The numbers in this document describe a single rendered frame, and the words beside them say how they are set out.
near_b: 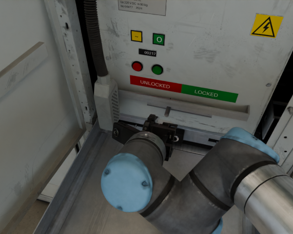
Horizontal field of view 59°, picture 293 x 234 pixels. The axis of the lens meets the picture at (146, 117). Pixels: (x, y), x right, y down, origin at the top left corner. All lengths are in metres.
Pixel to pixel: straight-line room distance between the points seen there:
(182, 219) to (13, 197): 0.53
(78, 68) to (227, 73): 0.42
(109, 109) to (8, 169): 0.31
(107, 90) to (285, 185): 0.51
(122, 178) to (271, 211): 0.22
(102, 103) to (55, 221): 0.36
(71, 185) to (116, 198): 0.43
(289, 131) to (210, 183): 0.43
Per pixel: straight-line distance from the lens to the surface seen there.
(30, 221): 1.85
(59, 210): 0.85
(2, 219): 0.86
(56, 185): 1.53
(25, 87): 0.74
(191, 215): 0.46
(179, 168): 0.88
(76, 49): 0.78
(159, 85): 0.80
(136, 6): 0.69
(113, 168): 0.43
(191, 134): 0.90
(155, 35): 0.71
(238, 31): 0.68
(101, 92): 0.74
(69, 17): 0.74
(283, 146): 0.87
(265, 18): 0.67
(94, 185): 0.86
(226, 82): 0.76
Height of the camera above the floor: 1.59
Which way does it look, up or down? 46 degrees down
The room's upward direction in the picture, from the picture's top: straight up
